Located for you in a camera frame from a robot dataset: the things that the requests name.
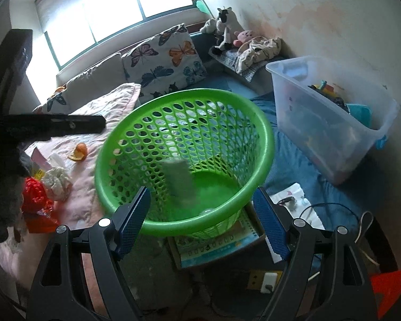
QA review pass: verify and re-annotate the red snack bag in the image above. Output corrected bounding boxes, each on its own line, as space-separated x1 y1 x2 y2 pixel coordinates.
21 177 61 234

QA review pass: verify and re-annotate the white tissue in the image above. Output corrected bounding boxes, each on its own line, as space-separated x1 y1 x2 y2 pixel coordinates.
41 153 73 202

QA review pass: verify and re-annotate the white blue milk carton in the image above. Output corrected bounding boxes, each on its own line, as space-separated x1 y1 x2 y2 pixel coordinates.
161 157 196 209

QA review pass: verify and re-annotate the pink snack bag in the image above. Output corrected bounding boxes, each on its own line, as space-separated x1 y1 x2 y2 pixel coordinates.
31 147 52 171

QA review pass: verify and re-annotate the white power strip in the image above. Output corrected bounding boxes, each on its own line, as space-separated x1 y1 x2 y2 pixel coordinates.
260 272 279 294

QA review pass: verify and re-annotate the butterfly cushion left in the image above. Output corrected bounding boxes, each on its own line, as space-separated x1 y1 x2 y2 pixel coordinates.
32 90 71 114

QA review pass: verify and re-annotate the butterfly cushion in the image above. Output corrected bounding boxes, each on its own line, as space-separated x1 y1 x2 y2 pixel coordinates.
32 90 71 114
122 23 208 104

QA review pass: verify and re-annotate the white plain cushion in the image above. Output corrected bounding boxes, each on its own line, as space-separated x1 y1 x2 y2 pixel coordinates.
62 53 126 113

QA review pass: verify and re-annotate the pink quilt on bed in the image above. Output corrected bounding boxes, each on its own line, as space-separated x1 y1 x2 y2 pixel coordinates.
0 83 141 289

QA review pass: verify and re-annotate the orange peel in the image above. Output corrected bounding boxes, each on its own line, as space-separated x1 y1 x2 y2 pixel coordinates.
68 143 88 162

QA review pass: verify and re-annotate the book under basket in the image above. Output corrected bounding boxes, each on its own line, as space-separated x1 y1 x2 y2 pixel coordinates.
168 204 265 270

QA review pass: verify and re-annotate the clear plastic storage box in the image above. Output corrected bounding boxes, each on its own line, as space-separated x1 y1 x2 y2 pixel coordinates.
266 56 400 185

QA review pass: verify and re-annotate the butterfly cushion right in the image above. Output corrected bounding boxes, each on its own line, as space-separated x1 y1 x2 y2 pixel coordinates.
122 23 208 104

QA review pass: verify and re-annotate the green plastic basket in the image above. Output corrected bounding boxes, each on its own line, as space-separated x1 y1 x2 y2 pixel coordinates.
95 89 275 239

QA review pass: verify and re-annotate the white plush toy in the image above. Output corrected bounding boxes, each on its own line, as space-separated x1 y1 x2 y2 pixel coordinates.
200 18 217 34

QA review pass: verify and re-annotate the cow plush toy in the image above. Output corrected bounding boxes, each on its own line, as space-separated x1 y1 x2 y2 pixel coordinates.
211 7 244 56

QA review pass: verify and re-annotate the pink pig plush toy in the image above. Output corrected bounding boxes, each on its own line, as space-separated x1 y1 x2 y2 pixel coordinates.
233 30 258 48

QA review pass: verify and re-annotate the crumpled beige cloth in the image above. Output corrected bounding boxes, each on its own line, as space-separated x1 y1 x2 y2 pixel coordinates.
234 36 282 74

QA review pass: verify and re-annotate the window with green frame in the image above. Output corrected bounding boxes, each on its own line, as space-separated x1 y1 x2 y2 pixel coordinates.
35 0 194 70

